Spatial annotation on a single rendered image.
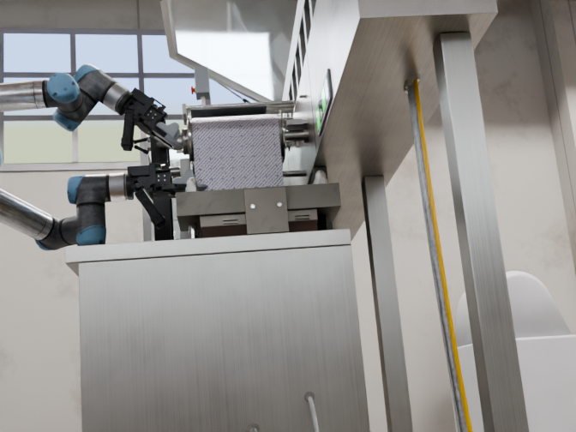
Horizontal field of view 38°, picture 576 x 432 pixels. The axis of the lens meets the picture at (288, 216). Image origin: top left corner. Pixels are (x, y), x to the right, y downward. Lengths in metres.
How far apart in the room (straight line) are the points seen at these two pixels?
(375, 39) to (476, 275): 0.47
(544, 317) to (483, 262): 3.71
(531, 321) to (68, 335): 2.79
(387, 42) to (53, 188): 4.17
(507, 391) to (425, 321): 4.30
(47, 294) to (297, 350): 3.64
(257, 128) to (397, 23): 0.85
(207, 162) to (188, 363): 0.61
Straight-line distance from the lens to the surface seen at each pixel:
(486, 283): 1.48
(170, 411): 1.91
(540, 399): 5.06
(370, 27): 1.55
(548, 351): 5.12
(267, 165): 2.27
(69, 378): 5.36
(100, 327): 1.94
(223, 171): 2.26
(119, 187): 2.23
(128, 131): 2.38
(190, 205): 2.03
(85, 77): 2.44
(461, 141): 1.53
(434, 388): 5.72
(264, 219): 2.00
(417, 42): 1.63
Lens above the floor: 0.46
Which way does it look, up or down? 14 degrees up
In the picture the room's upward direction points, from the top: 5 degrees counter-clockwise
